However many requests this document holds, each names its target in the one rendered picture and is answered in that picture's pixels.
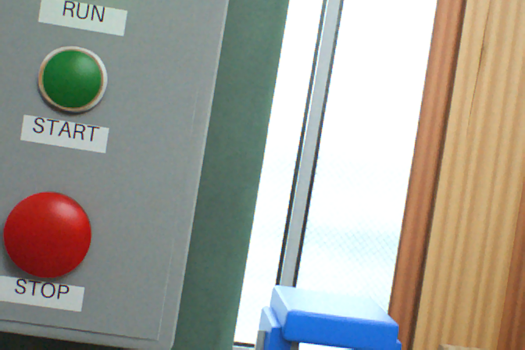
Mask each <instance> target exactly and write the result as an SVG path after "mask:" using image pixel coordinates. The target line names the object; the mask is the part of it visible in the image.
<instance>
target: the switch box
mask: <svg viewBox="0 0 525 350"><path fill-rule="evenodd" d="M68 1H72V2H82V3H87V4H91V5H100V6H105V7H109V8H114V9H123V10H127V20H126V25H125V31H124V36H119V35H115V34H106V33H100V32H95V31H91V30H81V29H77V28H72V27H67V26H65V27H63V25H58V24H53V23H44V22H38V17H39V12H40V6H41V0H0V278H1V276H5V277H16V278H23V279H28V280H39V281H46V282H52V283H55V284H64V285H69V286H75V287H81V288H85V289H84V298H83V305H82V310H81V312H78V311H72V310H65V309H53V308H48V307H42V306H35V305H30V304H23V303H18V302H6V301H0V332H2V333H8V334H21V335H27V336H33V337H40V338H51V339H59V340H64V341H72V342H77V343H83V344H90V345H101V346H108V347H114V348H126V349H133V350H170V348H172V347H173V344H174V339H175V333H176V328H177V319H178V314H179V308H180V299H181V293H182V288H183V282H184V273H185V268H186V263H187V257H188V248H189V243H190V237H191V228H192V223H193V217H195V207H196V202H197V197H198V187H199V181H200V176H201V171H202V162H203V156H204V151H205V142H206V136H207V130H208V125H209V116H210V111H212V105H213V96H214V91H215V84H216V75H217V70H218V65H219V59H220V49H221V45H222V40H223V29H224V24H225V19H226V15H227V9H228V4H229V0H68ZM69 45H75V46H78V45H79V46H80V47H83V48H87V49H89V50H91V51H92V52H93V53H95V54H96V55H97V56H98V57H99V58H100V60H101V61H102V63H103V64H104V67H105V68H106V71H107V76H108V85H107V88H106V91H105V93H104V95H103V96H102V98H101V100H100V102H99V103H98V104H97V105H96V106H95V107H93V108H92V109H89V110H88V111H84V112H79V113H66V112H61V111H59V110H57V109H55V108H53V107H52V106H51V105H49V104H48V103H47V102H46V101H45V99H44V98H43V96H42V94H41V92H40V89H39V87H38V72H39V69H40V66H41V64H42V61H43V60H44V58H46V57H47V55H49V54H50V53H51V52H52V51H54V50H56V49H57V48H61V47H63V46H69ZM23 114H24V115H30V116H40V118H45V119H50V120H60V121H65V122H71V123H80V124H85V125H92V126H96V127H107V128H109V136H108V141H107V146H106V147H105V152H95V151H90V150H83V149H79V148H69V147H63V146H58V145H47V144H42V143H37V142H32V141H21V140H20V137H21V131H22V126H23ZM41 192H56V193H60V194H63V195H66V196H69V197H71V198H72V199H74V200H75V201H76V202H78V203H79V204H80V205H81V208H82V209H83V210H84V211H85V213H87V215H88V218H89V220H90V222H91V232H92V235H91V245H90V248H89V250H88V252H87V254H86V256H85V257H84V259H83V260H82V261H81V262H80V264H79V265H78V266H77V267H76V268H75V269H74V270H72V271H70V272H68V273H66V274H64V275H61V276H58V277H36V276H33V275H31V274H29V273H26V272H25V271H23V270H21V269H20V268H19V267H18V266H17V265H16V264H15V263H14V262H13V261H12V260H11V258H10V257H9V254H8V252H7V251H6V247H5V241H4V229H5V222H6V220H7V218H8V216H9V214H10V213H11V212H12V209H13V208H14V207H15V206H16V205H17V204H18V203H19V202H20V201H22V200H23V199H25V198H27V197H29V196H31V195H34V194H37V193H41Z"/></svg>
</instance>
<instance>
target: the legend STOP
mask: <svg viewBox="0 0 525 350"><path fill-rule="evenodd" d="M84 289H85V287H75V286H69V285H64V284H55V283H52V282H46V281H39V280H28V279H23V278H16V277H5V276H1V278H0V301H6V302H18V303H23V304H30V305H35V306H42V307H48V308H53V309H65V310H72V311H78V312H81V310H82V305H83V298H84Z"/></svg>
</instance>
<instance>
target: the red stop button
mask: <svg viewBox="0 0 525 350"><path fill-rule="evenodd" d="M91 235H92V232H91V222H90V220H89V218H88V215H87V213H85V211H84V210H83V209H82V208H81V205H80V204H79V203H78V202H76V201H75V200H74V199H72V198H71V197H69V196H66V195H63V194H60V193H56V192H41V193H37V194H34V195H31V196H29V197H27V198H25V199H23V200H22V201H20V202H19V203H18V204H17V205H16V206H15V207H14V208H13V209H12V212H11V213H10V214H9V216H8V218H7V220H6V222H5V229H4V241H5V247H6V251H7V252H8V254H9V257H10V258H11V260H12V261H13V262H14V263H15V264H16V265H17V266H18V267H19V268H20V269H21V270H23V271H25V272H26V273H29V274H31V275H33V276H36V277H58V276H61V275H64V274H66V273H68V272H70V271H72V270H74V269H75V268H76V267H77V266H78V265H79V264H80V262H81V261H82V260H83V259H84V257H85V256H86V254H87V253H88V250H89V248H90V245H91Z"/></svg>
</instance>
